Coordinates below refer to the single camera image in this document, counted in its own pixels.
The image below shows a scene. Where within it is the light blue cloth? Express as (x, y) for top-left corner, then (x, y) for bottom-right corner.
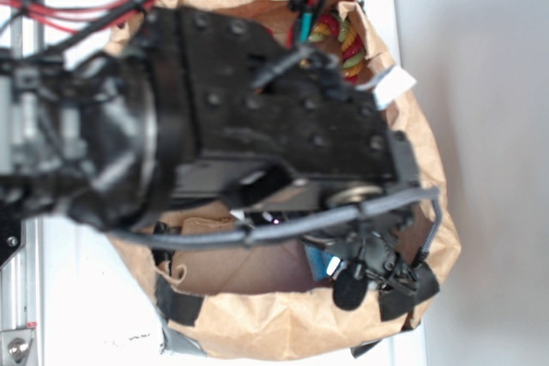
(304, 245), (341, 282)

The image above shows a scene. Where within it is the grey braided cable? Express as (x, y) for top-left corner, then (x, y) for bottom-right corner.
(102, 188), (443, 268)

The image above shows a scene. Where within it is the black mounting plate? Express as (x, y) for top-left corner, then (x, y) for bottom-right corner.
(0, 201), (24, 268)

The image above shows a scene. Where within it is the multicolour twisted rope toy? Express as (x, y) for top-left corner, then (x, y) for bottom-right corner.
(309, 12), (365, 84)

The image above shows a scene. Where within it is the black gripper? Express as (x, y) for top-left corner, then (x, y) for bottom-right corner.
(174, 8), (420, 293)

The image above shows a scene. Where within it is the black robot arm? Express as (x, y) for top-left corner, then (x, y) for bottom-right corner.
(1, 7), (419, 296)

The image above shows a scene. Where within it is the aluminium frame rail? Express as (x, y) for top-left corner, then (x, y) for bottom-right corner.
(0, 0), (46, 366)

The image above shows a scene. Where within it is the brown paper bag box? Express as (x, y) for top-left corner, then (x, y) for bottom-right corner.
(104, 0), (462, 361)

